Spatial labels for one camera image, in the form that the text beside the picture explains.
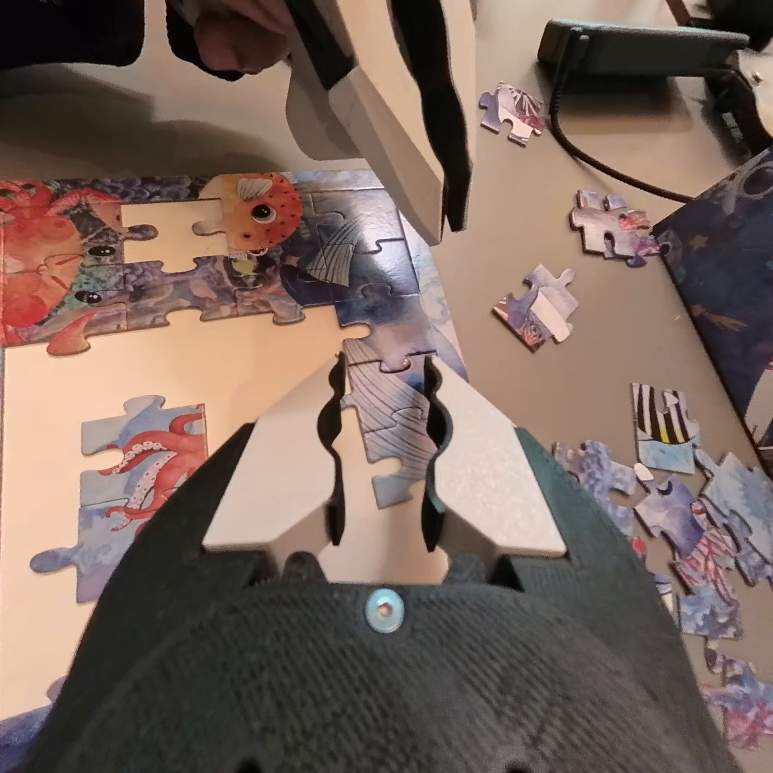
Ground assembled sea urchin puzzle section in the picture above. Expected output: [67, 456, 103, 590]
[0, 703, 43, 773]

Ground dark cornered whale puzzle piece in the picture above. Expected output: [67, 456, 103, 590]
[341, 335, 438, 432]

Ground pale striped whale puzzle piece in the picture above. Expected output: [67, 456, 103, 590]
[361, 395, 448, 511]

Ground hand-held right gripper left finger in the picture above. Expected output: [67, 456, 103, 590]
[202, 352, 348, 556]

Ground octopus puzzle piece with eye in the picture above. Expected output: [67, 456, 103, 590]
[30, 477, 200, 603]

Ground cream jigsaw puzzle tray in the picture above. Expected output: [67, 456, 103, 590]
[0, 169, 469, 773]

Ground shell pattern puzzle piece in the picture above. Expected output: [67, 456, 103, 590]
[479, 81, 549, 146]

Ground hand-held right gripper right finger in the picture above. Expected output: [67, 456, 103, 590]
[422, 356, 568, 559]

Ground person's left forearm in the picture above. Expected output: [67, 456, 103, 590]
[0, 0, 146, 70]

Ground scattered loose puzzle pieces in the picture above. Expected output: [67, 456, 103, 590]
[552, 188, 773, 752]

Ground small black box device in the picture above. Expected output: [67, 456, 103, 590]
[703, 51, 773, 157]

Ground assembled pufferfish puzzle section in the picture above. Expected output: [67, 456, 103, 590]
[0, 172, 438, 375]

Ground black cable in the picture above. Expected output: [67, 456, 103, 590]
[546, 60, 692, 203]

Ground white banded purple puzzle piece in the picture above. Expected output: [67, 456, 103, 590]
[492, 265, 579, 353]

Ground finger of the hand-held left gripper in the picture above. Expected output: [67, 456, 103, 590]
[285, 0, 448, 245]
[393, 0, 478, 234]

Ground octopus puzzle piece pair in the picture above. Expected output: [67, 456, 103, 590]
[81, 395, 209, 493]

